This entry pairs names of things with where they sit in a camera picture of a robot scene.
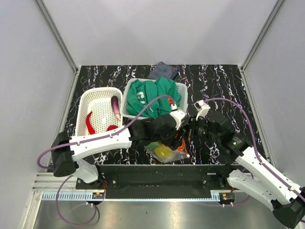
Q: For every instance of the clear zip top bag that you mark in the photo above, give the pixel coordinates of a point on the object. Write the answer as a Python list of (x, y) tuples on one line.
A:
[(178, 154)]

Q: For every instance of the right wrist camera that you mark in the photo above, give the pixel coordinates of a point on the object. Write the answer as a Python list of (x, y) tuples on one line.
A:
[(202, 109)]

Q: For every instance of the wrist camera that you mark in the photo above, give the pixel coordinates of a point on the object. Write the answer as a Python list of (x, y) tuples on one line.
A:
[(181, 118), (202, 109)]

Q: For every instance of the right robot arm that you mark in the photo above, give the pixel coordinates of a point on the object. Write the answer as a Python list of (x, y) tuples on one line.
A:
[(250, 172)]

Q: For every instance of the red fake chili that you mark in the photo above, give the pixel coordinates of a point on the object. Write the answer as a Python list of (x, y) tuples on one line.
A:
[(88, 124)]

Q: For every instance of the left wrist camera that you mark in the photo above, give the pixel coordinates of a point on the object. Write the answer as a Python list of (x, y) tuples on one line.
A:
[(181, 118)]

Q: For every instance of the white perforated basket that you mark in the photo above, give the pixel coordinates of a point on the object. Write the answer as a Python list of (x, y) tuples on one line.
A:
[(97, 101)]

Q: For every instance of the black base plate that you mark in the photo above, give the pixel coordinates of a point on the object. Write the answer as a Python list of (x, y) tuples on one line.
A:
[(158, 182)]

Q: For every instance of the grey folded cloth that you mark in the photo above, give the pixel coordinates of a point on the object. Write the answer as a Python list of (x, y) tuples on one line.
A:
[(163, 70)]

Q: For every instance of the green garment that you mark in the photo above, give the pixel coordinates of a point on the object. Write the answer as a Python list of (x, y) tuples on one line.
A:
[(140, 93)]

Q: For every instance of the red fake round fruit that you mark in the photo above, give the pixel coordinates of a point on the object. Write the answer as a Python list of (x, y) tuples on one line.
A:
[(112, 127)]

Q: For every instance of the yellow fake fruit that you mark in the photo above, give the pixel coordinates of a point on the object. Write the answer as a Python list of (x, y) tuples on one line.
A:
[(163, 152)]

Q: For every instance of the purple fake eggplant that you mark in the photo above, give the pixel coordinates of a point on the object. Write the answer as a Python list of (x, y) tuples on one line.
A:
[(115, 107)]

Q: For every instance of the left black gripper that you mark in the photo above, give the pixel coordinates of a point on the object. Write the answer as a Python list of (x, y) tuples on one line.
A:
[(174, 142)]

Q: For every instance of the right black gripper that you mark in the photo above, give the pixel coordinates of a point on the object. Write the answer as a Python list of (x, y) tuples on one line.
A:
[(194, 124)]

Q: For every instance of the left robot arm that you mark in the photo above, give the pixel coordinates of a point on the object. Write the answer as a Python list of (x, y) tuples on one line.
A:
[(68, 155)]

